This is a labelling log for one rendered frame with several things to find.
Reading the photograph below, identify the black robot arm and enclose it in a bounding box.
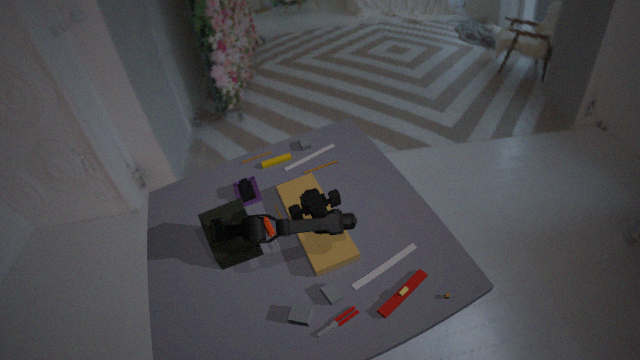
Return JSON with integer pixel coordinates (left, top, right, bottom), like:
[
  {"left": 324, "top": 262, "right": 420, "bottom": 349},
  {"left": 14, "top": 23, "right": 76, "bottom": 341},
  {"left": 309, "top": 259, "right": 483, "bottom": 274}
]
[{"left": 210, "top": 188, "right": 357, "bottom": 244}]

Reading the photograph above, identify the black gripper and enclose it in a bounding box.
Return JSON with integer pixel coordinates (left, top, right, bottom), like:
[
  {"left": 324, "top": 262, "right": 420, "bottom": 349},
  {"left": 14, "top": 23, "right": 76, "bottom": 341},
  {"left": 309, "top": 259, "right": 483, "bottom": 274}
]
[{"left": 288, "top": 189, "right": 341, "bottom": 220}]

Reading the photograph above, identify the tan panel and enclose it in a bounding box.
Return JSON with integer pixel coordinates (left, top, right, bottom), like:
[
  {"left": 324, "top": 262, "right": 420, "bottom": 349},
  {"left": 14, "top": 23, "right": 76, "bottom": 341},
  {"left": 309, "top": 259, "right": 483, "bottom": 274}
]
[{"left": 275, "top": 173, "right": 360, "bottom": 277}]

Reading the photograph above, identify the yellow rectangular block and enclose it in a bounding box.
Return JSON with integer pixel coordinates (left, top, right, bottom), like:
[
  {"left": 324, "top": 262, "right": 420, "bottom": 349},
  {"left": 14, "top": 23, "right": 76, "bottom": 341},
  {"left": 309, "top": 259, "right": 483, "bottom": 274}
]
[{"left": 261, "top": 153, "right": 292, "bottom": 168}]

